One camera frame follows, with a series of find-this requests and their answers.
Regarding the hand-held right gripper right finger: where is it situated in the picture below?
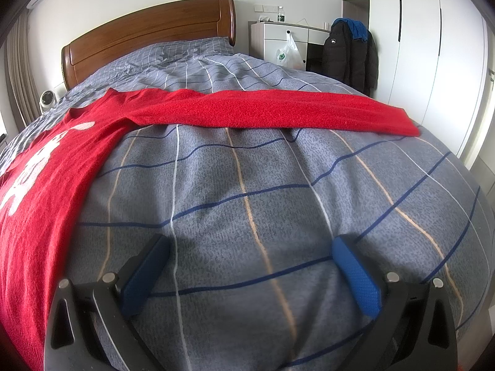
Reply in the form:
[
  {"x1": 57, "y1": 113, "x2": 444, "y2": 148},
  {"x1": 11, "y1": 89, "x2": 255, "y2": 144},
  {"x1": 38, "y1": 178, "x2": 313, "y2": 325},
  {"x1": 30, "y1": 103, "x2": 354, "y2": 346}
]
[{"x1": 332, "y1": 234, "x2": 459, "y2": 371}]

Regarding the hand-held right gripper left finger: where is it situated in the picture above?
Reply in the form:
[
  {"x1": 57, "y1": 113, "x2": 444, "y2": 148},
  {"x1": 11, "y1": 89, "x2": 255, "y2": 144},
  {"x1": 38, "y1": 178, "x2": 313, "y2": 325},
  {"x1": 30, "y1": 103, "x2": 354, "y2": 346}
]
[{"x1": 44, "y1": 234, "x2": 172, "y2": 371}]

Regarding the red knitted sweater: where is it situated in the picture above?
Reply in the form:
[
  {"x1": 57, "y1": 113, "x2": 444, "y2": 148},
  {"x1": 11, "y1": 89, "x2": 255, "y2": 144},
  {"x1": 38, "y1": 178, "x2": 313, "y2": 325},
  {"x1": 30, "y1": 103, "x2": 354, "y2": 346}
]
[{"x1": 0, "y1": 88, "x2": 422, "y2": 371}]

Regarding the bed with grey checked cover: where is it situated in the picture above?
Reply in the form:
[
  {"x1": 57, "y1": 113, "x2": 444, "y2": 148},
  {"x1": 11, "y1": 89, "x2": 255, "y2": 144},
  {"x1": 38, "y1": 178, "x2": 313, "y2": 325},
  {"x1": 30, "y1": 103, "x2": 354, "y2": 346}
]
[{"x1": 0, "y1": 36, "x2": 492, "y2": 371}]

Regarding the black padded jacket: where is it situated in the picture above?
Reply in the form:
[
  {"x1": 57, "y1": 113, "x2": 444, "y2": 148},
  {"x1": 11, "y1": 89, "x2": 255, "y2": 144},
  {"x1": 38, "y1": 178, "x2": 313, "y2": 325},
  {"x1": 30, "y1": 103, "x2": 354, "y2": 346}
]
[{"x1": 321, "y1": 19, "x2": 379, "y2": 97}]

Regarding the white plastic bag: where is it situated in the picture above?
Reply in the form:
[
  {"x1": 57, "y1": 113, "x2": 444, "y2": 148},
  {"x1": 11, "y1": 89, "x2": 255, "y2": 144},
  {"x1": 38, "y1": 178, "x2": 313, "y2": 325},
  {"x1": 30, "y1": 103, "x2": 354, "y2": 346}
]
[{"x1": 274, "y1": 30, "x2": 301, "y2": 69}]

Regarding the beige curtain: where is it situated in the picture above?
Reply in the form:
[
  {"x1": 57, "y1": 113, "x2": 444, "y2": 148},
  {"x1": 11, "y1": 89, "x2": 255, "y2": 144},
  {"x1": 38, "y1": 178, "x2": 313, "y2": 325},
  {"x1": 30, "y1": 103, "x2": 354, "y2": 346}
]
[{"x1": 6, "y1": 11, "x2": 43, "y2": 124}]

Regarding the white wardrobe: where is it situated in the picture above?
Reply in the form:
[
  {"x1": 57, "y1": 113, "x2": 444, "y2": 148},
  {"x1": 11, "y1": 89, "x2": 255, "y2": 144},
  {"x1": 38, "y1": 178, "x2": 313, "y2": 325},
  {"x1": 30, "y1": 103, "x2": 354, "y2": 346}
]
[{"x1": 341, "y1": 0, "x2": 495, "y2": 163}]

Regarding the wooden headboard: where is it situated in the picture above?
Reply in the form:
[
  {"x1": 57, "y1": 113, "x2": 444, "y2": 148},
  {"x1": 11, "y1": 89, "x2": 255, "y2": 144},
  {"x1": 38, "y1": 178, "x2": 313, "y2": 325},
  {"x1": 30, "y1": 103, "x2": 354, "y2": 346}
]
[{"x1": 61, "y1": 0, "x2": 237, "y2": 91}]

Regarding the blue garment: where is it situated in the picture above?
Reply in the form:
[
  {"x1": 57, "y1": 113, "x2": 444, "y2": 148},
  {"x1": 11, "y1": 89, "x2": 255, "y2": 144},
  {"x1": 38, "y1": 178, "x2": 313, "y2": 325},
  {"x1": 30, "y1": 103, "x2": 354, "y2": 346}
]
[{"x1": 333, "y1": 17, "x2": 369, "y2": 42}]

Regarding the white dresser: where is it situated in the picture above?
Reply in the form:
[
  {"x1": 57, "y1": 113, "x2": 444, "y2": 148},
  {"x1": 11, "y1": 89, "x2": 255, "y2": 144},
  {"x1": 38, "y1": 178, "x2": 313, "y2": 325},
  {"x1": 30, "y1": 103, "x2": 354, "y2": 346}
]
[{"x1": 248, "y1": 21, "x2": 333, "y2": 72}]

